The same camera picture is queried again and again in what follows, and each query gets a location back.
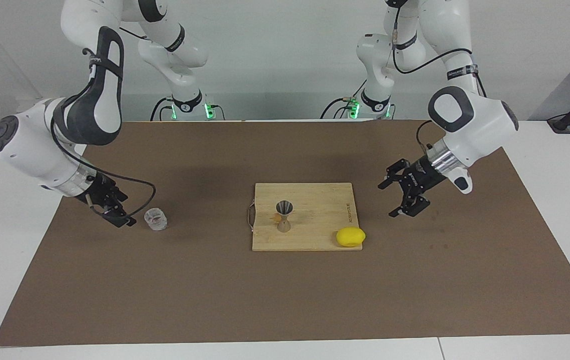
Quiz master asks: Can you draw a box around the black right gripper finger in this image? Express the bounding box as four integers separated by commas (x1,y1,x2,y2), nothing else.
100,205,138,229
111,191,131,214

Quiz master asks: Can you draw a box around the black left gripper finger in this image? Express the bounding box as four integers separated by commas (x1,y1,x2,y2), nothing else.
378,159,410,191
389,192,431,218

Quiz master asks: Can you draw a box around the small clear glass cup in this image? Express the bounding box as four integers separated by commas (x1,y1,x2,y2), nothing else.
144,208,168,231

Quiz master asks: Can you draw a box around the steel cocktail jigger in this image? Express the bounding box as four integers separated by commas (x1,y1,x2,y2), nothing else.
276,200,294,234

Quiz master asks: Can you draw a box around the yellow lemon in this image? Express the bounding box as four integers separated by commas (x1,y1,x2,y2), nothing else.
336,227,366,248

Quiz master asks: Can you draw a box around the wooden cutting board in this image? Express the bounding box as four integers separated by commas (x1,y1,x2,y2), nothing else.
248,182,364,252

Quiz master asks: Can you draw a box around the brown table mat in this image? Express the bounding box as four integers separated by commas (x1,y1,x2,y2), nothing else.
0,120,570,347

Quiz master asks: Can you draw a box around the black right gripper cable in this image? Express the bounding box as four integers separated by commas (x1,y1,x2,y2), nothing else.
51,47,157,221

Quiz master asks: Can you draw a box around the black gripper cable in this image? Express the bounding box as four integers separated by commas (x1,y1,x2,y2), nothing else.
51,47,157,221
392,0,488,151

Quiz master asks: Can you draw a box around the black left base cable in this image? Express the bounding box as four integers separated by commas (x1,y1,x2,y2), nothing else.
321,80,368,120

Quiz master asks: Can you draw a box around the black base cable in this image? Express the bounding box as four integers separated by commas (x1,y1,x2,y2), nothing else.
150,96,175,122
321,80,368,120

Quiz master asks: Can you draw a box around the black right base cable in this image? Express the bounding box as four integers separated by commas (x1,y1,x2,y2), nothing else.
150,96,175,122

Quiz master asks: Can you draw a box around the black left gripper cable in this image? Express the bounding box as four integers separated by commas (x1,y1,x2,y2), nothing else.
392,0,488,151

